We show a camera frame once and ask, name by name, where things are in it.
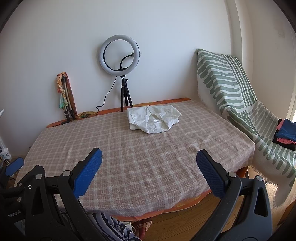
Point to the folded silver tripod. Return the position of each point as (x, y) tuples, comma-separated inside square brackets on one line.
[(68, 110)]

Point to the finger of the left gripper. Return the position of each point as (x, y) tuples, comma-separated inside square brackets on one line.
[(11, 169)]

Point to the black mini tripod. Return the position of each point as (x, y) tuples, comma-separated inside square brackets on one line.
[(125, 94)]

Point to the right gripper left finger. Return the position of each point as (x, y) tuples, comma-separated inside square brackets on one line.
[(73, 184)]

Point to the stack of folded clothes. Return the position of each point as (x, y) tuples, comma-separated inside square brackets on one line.
[(285, 134)]

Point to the pink checkered bed cover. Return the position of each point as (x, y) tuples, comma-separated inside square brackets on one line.
[(141, 174)]

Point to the colourful scarf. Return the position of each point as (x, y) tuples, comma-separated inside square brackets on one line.
[(61, 104)]

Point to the green white striped blanket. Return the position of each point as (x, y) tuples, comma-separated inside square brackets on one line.
[(227, 83)]

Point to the black white striped garment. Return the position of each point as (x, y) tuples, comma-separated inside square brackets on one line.
[(112, 228)]

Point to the white ring light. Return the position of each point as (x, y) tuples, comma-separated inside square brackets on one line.
[(118, 55)]

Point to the white shirt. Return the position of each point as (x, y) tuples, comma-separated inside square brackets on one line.
[(153, 118)]

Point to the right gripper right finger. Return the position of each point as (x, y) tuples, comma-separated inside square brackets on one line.
[(243, 212)]

